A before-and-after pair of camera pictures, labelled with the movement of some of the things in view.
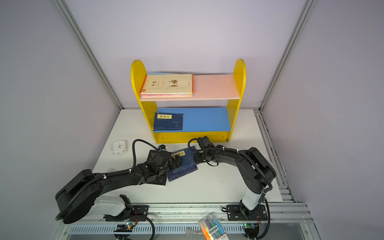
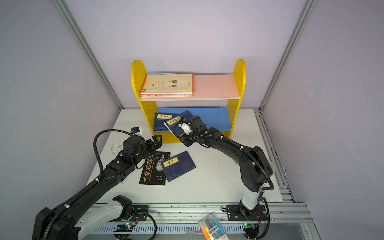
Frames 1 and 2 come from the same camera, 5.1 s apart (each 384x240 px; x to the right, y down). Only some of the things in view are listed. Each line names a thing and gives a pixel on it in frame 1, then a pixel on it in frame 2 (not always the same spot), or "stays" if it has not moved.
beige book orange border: x=168 y=84 stays
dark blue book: x=188 y=163 → x=173 y=125
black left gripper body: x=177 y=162 → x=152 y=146
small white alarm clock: x=119 y=147 stays
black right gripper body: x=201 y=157 → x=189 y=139
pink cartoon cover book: x=167 y=95 stays
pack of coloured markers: x=212 y=228 stays
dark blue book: x=168 y=121 stays
